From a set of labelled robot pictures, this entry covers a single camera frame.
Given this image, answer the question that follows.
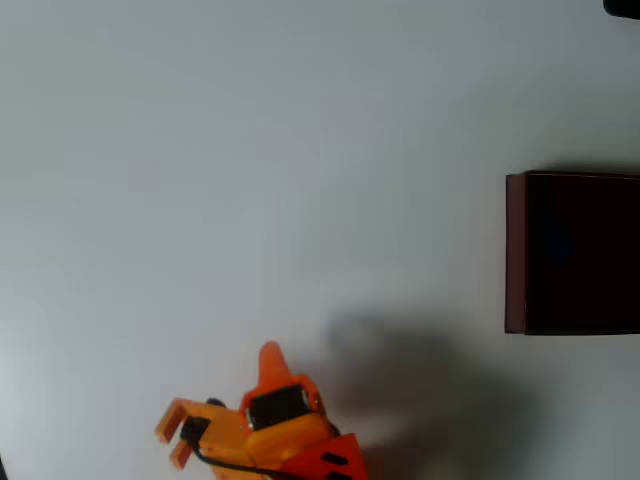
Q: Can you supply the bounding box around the dark brown box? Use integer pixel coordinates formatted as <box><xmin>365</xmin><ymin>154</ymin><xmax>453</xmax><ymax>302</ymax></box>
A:
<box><xmin>504</xmin><ymin>169</ymin><xmax>640</xmax><ymax>336</ymax></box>

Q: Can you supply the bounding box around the black object at table edge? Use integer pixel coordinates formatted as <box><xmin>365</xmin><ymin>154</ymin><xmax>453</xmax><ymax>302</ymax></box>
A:
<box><xmin>602</xmin><ymin>0</ymin><xmax>640</xmax><ymax>20</ymax></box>

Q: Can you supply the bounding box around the orange camera mount bracket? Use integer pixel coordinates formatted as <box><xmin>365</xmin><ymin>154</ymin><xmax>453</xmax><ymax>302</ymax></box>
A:
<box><xmin>154</xmin><ymin>396</ymin><xmax>250</xmax><ymax>471</ymax></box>

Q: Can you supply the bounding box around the small black camera module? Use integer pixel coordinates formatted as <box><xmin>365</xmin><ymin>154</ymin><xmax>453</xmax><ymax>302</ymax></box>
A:
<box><xmin>179</xmin><ymin>416</ymin><xmax>212</xmax><ymax>444</ymax></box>

